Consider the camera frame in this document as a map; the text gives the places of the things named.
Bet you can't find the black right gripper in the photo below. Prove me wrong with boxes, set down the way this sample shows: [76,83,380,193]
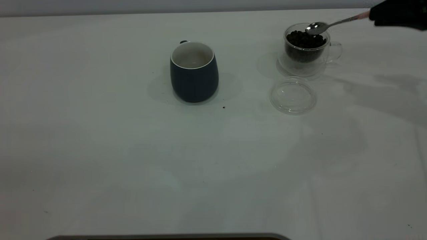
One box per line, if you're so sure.
[369,0,427,31]

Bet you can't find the clear round glass lid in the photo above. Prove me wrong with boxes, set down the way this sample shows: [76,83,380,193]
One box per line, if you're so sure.
[269,77,317,116]

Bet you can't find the dark blue ceramic mug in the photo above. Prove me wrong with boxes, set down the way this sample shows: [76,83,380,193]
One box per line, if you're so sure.
[170,40,220,103]

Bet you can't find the metal spoon with pink handle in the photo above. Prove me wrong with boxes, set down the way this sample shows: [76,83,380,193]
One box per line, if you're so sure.
[305,11,371,36]

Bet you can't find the clear double-wall glass cup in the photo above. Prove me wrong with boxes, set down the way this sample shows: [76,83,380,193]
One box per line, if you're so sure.
[278,23,343,77]

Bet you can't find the pile of coffee beans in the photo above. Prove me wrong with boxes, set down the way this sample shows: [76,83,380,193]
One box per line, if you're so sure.
[286,30,327,63]

